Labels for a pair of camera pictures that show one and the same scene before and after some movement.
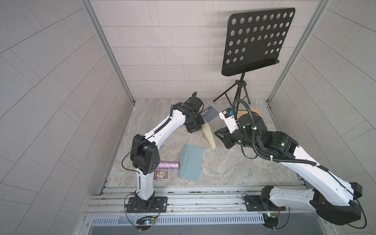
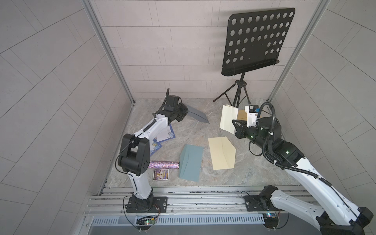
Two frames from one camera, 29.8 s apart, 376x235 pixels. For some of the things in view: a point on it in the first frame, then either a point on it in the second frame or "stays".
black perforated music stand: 254,39 stays
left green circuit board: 144,224 stays
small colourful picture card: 161,174 stays
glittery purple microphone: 168,165 stays
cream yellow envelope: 206,131 → 223,153
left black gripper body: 195,123 → 179,112
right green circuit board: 271,220 stays
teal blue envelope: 190,163 stays
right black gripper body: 238,136 → 245,131
